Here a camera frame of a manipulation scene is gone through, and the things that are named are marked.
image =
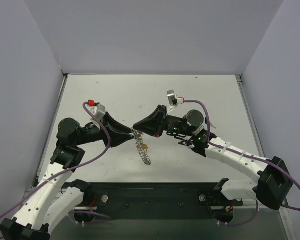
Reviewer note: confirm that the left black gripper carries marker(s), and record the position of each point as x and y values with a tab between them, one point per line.
106	130

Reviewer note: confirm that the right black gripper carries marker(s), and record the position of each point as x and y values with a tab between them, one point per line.
162	121

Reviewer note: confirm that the metal disc keyring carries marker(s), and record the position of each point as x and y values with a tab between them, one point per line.
138	138

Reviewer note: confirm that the yellow key tag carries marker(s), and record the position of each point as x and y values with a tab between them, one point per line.
144	146

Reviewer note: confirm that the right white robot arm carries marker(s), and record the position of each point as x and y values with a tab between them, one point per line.
268	179

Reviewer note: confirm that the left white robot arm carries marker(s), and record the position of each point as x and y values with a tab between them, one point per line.
41	211

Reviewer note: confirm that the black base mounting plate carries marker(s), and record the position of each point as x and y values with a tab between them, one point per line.
156	201

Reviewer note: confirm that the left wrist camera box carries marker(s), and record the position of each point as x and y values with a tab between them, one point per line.
97	110

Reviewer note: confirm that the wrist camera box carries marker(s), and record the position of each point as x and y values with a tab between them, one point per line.
97	110
174	100

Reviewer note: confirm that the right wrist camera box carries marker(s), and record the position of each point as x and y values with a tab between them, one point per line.
174	100

